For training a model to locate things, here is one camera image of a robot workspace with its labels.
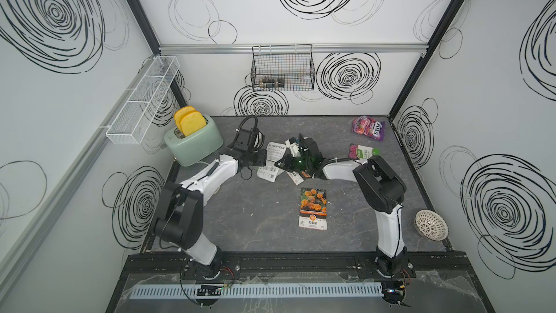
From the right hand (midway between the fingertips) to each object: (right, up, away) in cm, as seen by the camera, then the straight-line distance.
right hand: (277, 162), depth 93 cm
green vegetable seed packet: (-3, -4, +1) cm, 5 cm away
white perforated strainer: (+60, -23, -10) cm, 65 cm away
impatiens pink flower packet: (+39, +4, +12) cm, 41 cm away
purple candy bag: (+48, +16, +20) cm, 54 cm away
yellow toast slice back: (-42, +21, -2) cm, 47 cm away
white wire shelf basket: (-49, +15, -21) cm, 55 cm away
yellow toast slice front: (-37, +17, -1) cm, 41 cm away
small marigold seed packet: (+8, -7, +3) cm, 11 cm away
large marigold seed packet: (+15, -19, -6) cm, 25 cm away
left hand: (-7, +3, -2) cm, 8 cm away
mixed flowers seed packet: (+7, +7, -2) cm, 10 cm away
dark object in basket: (-3, +33, -4) cm, 34 cm away
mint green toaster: (-36, +7, -1) cm, 36 cm away
